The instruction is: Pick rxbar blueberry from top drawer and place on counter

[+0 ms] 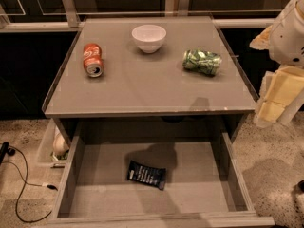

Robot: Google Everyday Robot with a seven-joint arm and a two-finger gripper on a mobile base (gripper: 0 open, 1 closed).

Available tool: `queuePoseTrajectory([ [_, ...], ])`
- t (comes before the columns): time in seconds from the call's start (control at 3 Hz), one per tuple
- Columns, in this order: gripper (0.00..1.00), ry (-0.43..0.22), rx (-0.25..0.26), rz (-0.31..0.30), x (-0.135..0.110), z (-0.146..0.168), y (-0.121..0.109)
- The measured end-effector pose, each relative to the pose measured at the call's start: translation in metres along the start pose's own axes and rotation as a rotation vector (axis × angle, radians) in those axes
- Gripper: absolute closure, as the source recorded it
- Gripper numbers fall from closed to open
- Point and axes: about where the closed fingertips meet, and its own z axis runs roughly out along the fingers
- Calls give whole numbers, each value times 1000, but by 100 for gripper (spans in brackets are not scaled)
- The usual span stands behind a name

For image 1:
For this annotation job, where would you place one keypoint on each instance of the open grey top drawer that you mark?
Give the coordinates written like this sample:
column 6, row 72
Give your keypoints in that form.
column 204, row 187

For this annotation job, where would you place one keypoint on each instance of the dark blue rxbar wrapper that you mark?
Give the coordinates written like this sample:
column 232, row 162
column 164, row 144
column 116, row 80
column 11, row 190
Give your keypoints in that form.
column 151, row 176

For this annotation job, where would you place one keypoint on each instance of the red soda can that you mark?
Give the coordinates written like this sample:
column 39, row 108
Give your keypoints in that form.
column 93, row 64

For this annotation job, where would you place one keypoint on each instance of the white ceramic bowl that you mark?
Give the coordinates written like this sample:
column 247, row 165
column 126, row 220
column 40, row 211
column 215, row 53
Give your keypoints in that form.
column 148, row 38

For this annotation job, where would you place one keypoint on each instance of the grey cabinet counter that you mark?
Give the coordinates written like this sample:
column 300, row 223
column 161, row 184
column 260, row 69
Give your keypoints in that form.
column 138, row 84

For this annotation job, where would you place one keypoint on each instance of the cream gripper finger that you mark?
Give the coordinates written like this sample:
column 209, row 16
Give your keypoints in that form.
column 261, row 42
column 281, row 95

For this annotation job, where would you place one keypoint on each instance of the white object in bin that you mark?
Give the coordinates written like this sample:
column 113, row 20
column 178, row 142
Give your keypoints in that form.
column 60, row 146

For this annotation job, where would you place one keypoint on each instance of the green soda can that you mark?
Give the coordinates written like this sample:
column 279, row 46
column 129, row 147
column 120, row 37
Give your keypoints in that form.
column 201, row 61

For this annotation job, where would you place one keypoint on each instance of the metal railing frame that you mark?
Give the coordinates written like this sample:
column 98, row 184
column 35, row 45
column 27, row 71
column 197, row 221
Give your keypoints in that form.
column 70, row 15

